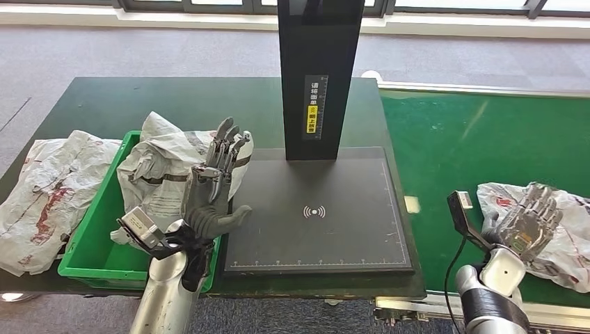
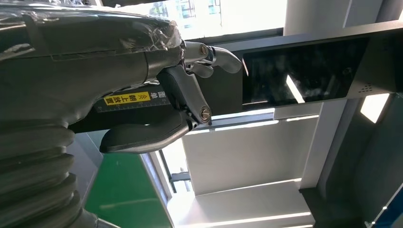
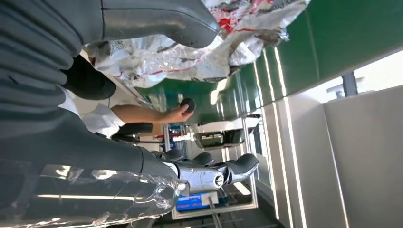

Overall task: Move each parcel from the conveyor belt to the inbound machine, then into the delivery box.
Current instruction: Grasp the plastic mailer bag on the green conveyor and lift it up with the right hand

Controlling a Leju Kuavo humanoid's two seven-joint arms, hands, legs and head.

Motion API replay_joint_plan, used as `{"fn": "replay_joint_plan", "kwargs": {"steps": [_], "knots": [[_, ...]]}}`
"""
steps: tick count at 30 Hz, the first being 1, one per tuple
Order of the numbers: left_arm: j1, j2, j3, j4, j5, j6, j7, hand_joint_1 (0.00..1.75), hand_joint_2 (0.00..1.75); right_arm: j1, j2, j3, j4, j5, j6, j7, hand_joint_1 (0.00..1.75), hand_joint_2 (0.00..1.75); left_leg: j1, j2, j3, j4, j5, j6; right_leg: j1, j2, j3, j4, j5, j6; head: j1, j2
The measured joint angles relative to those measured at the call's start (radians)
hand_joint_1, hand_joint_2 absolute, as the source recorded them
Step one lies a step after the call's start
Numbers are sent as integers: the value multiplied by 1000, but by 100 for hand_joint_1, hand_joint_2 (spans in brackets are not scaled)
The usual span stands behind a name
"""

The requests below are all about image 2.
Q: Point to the green conveyor belt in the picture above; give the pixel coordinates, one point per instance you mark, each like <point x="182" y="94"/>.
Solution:
<point x="126" y="195"/>

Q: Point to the yellow and black label sticker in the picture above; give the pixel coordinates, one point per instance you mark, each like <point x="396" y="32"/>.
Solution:
<point x="129" y="100"/>

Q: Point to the black inbound scanner machine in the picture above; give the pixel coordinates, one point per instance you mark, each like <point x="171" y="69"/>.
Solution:
<point x="314" y="72"/>

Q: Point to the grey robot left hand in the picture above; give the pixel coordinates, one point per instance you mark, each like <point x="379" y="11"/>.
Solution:
<point x="78" y="63"/>

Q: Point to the dark window frame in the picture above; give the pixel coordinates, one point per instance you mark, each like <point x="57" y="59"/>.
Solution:
<point x="180" y="177"/>

